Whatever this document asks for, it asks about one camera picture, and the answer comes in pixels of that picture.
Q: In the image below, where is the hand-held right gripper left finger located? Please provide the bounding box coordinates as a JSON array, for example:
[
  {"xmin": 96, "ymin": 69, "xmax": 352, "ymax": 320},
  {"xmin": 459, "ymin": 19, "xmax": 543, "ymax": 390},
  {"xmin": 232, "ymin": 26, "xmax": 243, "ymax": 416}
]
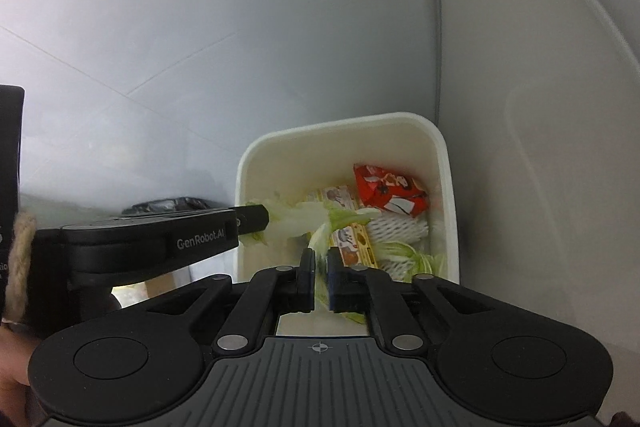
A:
[{"xmin": 142, "ymin": 251, "xmax": 317, "ymax": 354}]

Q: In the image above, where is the black plastic bag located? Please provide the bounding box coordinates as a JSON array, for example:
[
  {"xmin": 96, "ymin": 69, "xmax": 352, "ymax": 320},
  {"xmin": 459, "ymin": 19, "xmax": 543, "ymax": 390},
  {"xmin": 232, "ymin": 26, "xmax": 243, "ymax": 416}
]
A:
[{"xmin": 121, "ymin": 196, "xmax": 219, "ymax": 216}]

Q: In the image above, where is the plain white foam fruit net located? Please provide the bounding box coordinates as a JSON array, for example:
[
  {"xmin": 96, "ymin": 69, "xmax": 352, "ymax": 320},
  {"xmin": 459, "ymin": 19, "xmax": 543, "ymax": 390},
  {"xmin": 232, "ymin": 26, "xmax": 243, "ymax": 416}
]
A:
[{"xmin": 367, "ymin": 212, "xmax": 430, "ymax": 281}]

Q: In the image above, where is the red snack packet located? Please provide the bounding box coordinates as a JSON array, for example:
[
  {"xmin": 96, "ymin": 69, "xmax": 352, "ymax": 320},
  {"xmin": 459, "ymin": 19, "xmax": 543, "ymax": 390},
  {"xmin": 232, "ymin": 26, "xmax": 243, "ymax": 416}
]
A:
[{"xmin": 353, "ymin": 163, "xmax": 431, "ymax": 218}]

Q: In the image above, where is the white plastic bin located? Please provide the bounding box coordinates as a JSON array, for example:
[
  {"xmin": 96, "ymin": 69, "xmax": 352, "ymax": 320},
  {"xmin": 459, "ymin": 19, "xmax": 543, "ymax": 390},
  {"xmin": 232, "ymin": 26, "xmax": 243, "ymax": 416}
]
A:
[{"xmin": 234, "ymin": 112, "xmax": 461, "ymax": 339}]

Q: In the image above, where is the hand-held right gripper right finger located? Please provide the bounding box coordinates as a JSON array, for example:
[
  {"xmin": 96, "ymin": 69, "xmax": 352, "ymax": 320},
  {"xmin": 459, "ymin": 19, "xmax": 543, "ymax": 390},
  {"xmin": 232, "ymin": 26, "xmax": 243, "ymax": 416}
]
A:
[{"xmin": 326, "ymin": 248, "xmax": 496, "ymax": 353}]

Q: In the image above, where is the person's left hand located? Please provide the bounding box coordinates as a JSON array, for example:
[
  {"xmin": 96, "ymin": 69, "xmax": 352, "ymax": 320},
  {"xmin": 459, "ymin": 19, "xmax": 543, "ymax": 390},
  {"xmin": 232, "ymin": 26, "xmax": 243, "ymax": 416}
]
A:
[{"xmin": 0, "ymin": 318, "xmax": 48, "ymax": 409}]

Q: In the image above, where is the light green packet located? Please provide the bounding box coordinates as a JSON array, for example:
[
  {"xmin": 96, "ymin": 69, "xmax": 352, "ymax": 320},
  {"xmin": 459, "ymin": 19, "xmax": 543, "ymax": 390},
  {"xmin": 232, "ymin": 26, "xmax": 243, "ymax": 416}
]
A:
[{"xmin": 257, "ymin": 198, "xmax": 384, "ymax": 254}]

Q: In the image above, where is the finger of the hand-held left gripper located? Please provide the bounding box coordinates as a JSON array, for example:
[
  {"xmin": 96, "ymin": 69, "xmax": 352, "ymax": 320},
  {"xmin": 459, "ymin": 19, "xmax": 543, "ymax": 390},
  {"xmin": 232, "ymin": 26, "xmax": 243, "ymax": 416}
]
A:
[{"xmin": 60, "ymin": 202, "xmax": 271, "ymax": 289}]

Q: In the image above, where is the jute rope loop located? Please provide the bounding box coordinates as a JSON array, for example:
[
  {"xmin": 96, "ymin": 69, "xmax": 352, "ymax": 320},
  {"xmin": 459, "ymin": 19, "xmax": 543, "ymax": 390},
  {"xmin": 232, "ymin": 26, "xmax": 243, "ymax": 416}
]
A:
[{"xmin": 1, "ymin": 211, "xmax": 39, "ymax": 324}]

